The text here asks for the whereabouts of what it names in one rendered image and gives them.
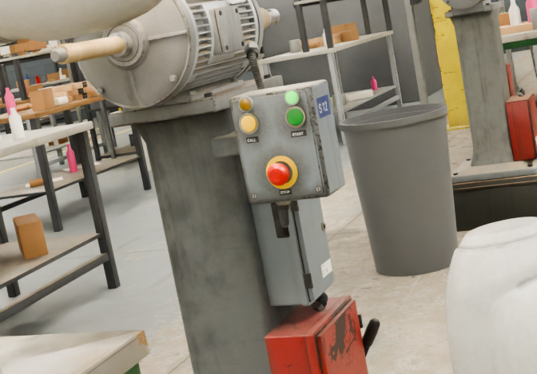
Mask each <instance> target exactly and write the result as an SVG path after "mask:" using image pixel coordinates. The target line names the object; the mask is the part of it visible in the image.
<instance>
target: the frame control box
mask: <svg viewBox="0 0 537 374"><path fill-rule="evenodd" d="M289 89H295V90H297V91H298V92H299V94H300V101H299V102H298V103H297V104H296V105H289V104H288V103H286V101H285V99H284V94H285V92H286V91H287V90H289ZM243 96H248V97H250V98H252V100H253V109H252V110H251V111H250V112H247V113H246V112H243V111H241V110H240V108H239V106H238V102H239V100H240V98H241V97H243ZM229 103H230V107H231V111H232V116H233V124H234V128H235V132H236V136H237V144H238V149H239V153H240V157H241V165H242V169H243V174H244V179H245V186H246V190H247V194H248V199H249V204H250V205H259V204H267V203H274V202H276V204H277V208H278V213H279V218H280V224H281V226H282V227H283V228H287V227H288V225H289V218H288V209H289V204H290V203H291V201H296V200H304V199H312V198H319V197H329V196H330V195H332V194H333V193H335V191H337V190H338V189H340V188H341V187H343V186H344V185H345V180H344V171H343V167H342V162H341V157H340V149H339V144H338V140H337V135H336V127H335V122H334V117H333V112H332V103H331V99H330V94H329V89H328V82H327V81H326V80H319V81H314V82H304V83H299V84H293V85H288V86H278V87H273V88H268V89H262V90H254V91H249V92H247V93H243V94H240V95H237V96H235V97H231V98H230V99H229ZM291 109H299V110H300V111H301V112H302V114H303V116H304V119H303V121H302V123H301V124H299V125H291V124H290V123H289V122H288V119H287V114H288V112H289V110H291ZM247 115H251V116H253V117H254V118H255V119H256V121H257V127H256V129H255V130H253V131H252V132H246V131H244V130H243V129H242V127H241V120H242V118H243V117H244V116H247ZM276 163H281V164H283V165H285V166H286V167H287V168H288V171H289V179H288V181H287V182H286V183H285V184H283V185H280V186H277V185H273V184H272V183H271V182H270V181H269V179H268V176H267V172H268V169H269V167H270V166H271V165H273V164H276Z"/></svg>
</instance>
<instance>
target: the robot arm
mask: <svg viewBox="0 0 537 374"><path fill-rule="evenodd" d="M161 1H162V0H0V44H3V43H9V42H15V41H17V40H20V39H29V40H35V41H40V42H47V41H57V40H64V39H69V38H77V37H81V36H85V35H88V34H93V33H97V32H99V31H102V30H107V29H109V28H112V27H115V26H118V25H121V24H123V23H125V22H128V21H131V20H133V19H135V18H137V17H140V16H142V15H143V14H146V13H147V12H149V11H150V10H152V9H153V8H154V7H155V6H157V5H158V4H159V3H160V2H161ZM445 313H446V324H447V338H448V343H449V350H450V355H451V364H452V369H453V372H454V374H537V217H519V218H513V219H508V220H504V221H497V222H494V223H490V224H487V225H483V226H480V227H478V228H476V229H473V230H471V231H470V232H468V233H467V234H466V235H465V236H464V238H463V240H462V241H461V243H460V245H459V248H457V249H456V250H455V252H454V254H453V257H452V259H451V264H450V268H449V272H448V276H447V285H446V292H445Z"/></svg>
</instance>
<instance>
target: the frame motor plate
mask: <svg viewBox="0 0 537 374"><path fill-rule="evenodd" d="M254 80H255V79H253V80H248V81H244V85H241V86H237V87H234V88H231V89H228V90H224V91H221V92H219V93H215V94H213V93H212V92H211V93H205V94H204V97H202V98H199V99H197V100H194V101H189V102H184V103H178V104H173V105H163V106H158V107H153V108H148V109H138V110H133V111H128V112H123V111H122V107H121V110H119V111H117V112H113V113H110V114H109V119H110V124H111V127H113V128H116V127H121V126H127V125H136V124H142V123H148V122H153V121H164V120H169V119H174V118H179V117H190V116H195V115H201V114H207V113H216V112H218V111H221V110H223V109H227V108H229V107H230V103H229V99H230V98H231V97H235V96H237V95H240V94H244V93H247V92H249V91H254V90H258V89H257V85H256V83H255V81H254ZM262 80H263V84H264V86H265V88H266V89H268V88H273V87H278V86H284V83H283V79H282V76H281V75H277V76H272V77H271V76H270V74H265V75H264V77H263V78H262Z"/></svg>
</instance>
